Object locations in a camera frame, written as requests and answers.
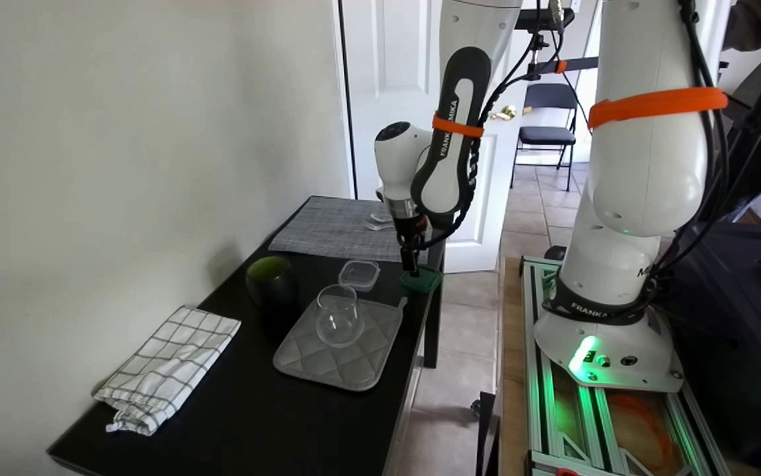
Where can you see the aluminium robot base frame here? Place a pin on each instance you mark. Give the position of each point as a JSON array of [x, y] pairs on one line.
[[535, 379]]

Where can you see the white panel door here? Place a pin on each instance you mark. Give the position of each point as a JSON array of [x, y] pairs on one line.
[[388, 81]]

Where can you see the clear plastic container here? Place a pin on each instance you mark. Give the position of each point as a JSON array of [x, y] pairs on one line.
[[360, 277]]

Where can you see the black table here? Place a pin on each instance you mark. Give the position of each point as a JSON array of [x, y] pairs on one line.
[[249, 413]]

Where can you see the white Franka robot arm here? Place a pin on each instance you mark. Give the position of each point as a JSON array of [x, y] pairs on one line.
[[646, 176]]

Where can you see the clear glass bowl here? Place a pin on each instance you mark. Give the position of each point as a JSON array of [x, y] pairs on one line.
[[339, 318]]

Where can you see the grey woven placemat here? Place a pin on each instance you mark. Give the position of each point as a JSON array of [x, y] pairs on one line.
[[327, 232]]

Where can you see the black boom arm orange joints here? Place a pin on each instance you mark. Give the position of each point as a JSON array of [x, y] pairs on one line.
[[568, 67]]

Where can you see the white plastic spoon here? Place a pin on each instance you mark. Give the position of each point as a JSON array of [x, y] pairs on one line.
[[382, 217]]

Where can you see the black folding chair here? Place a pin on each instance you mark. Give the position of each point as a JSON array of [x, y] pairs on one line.
[[545, 134]]

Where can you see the wooden base board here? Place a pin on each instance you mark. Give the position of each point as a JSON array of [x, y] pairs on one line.
[[511, 397]]

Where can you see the dark bulky furniture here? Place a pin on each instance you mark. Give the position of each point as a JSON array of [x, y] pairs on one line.
[[751, 371]]

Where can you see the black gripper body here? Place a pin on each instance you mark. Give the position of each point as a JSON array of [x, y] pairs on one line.
[[412, 232]]

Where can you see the black stereo camera bar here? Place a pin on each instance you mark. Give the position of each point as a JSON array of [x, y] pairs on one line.
[[551, 18]]

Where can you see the green sponge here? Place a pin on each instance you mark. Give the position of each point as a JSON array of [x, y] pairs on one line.
[[420, 281]]

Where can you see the white plastic fork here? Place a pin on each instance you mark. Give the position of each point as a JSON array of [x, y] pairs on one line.
[[382, 228]]

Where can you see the dark green round fruit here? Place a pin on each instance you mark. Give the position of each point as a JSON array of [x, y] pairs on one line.
[[269, 281]]

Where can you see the white checkered dish towel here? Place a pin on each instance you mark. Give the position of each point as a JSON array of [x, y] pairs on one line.
[[170, 367]]

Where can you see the grey quilted pot holder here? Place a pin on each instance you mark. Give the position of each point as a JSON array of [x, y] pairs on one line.
[[371, 354]]

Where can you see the black stand leg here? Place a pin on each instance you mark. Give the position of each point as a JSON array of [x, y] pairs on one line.
[[486, 440]]

